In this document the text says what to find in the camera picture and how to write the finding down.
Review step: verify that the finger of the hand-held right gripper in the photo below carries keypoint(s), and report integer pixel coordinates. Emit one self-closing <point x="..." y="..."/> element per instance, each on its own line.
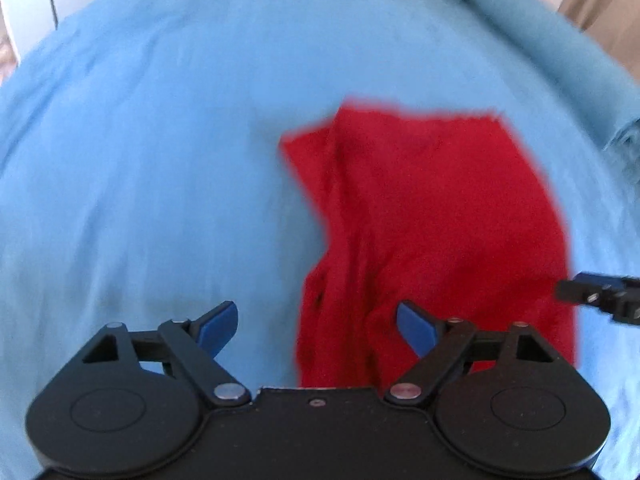
<point x="600" y="296"/>

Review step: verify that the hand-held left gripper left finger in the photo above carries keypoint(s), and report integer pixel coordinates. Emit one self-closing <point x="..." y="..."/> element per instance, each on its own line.
<point x="218" y="328"/>

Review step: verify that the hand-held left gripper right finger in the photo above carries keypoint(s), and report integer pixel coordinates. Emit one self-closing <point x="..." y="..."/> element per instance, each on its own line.
<point x="415" y="328"/>

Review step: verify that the red knit sweater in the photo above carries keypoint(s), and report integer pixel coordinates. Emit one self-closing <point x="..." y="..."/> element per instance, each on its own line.
<point x="425" y="200"/>

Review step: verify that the blue bed sheet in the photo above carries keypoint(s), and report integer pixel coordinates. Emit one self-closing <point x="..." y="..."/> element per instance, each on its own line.
<point x="150" y="160"/>

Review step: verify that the rolled blue duvet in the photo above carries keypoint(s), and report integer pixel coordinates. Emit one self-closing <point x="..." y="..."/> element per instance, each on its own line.
<point x="550" y="50"/>

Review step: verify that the beige curtain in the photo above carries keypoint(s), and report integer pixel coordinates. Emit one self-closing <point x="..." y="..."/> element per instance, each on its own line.
<point x="605" y="10"/>

